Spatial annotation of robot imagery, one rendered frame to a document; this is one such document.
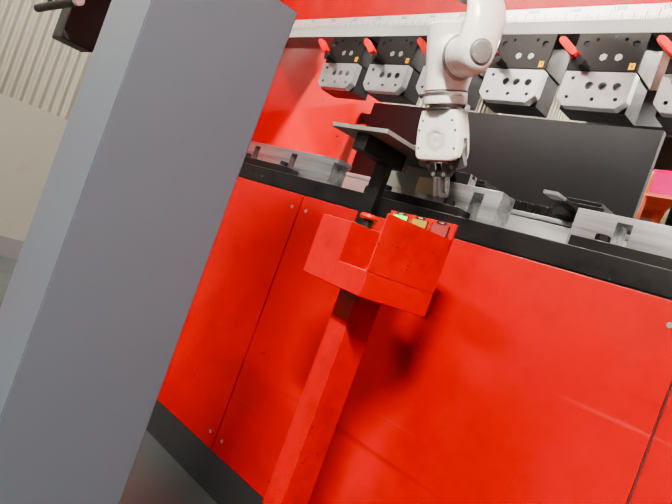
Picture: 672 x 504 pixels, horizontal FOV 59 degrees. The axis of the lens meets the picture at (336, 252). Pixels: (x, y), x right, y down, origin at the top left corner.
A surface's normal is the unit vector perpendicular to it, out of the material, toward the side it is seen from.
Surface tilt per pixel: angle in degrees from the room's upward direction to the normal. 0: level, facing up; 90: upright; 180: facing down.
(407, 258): 90
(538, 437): 90
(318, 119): 90
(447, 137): 108
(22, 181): 90
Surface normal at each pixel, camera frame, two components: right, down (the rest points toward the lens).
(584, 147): -0.66, -0.24
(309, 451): 0.52, 0.19
